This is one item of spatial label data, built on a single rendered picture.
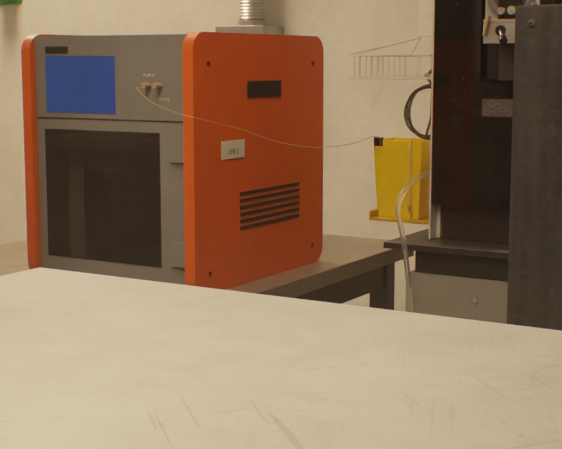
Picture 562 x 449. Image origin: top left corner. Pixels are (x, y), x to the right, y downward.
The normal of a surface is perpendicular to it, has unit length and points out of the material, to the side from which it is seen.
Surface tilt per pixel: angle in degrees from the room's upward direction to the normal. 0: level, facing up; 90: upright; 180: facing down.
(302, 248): 90
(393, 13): 90
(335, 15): 90
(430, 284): 90
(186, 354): 0
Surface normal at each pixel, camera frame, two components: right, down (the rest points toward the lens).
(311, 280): 0.86, 0.07
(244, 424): 0.00, -0.99
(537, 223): -0.58, 0.11
